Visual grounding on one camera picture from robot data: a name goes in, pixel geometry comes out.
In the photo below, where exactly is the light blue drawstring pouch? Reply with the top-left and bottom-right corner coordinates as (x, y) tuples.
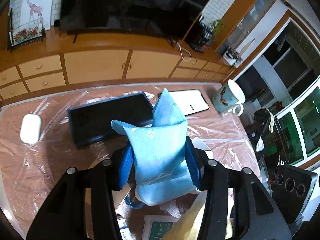
(111, 89), (196, 206)

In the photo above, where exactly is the cream yellow drawstring pouch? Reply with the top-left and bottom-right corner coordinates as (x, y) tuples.
(162, 191), (207, 240)

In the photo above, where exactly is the black smartphone lit screen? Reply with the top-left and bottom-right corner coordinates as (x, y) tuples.
(154, 88), (209, 116)

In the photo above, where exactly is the teal patterned mug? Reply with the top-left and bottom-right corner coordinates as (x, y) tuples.
(212, 79), (246, 116)

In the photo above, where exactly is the white earbuds case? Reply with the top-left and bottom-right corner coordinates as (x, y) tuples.
(20, 114), (42, 144)

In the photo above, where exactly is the wooden TV cabinet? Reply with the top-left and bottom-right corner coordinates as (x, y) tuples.
(1, 30), (233, 106)

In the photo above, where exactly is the small potted green plant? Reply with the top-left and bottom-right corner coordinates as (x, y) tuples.
(206, 19), (225, 46)

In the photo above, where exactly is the large black television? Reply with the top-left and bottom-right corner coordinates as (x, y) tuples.
(60, 0), (209, 40)

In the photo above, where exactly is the deer painting with flowers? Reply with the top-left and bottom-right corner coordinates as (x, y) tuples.
(9, 0), (53, 47)

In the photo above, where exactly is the white charging cable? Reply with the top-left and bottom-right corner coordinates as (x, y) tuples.
(177, 42), (198, 63)

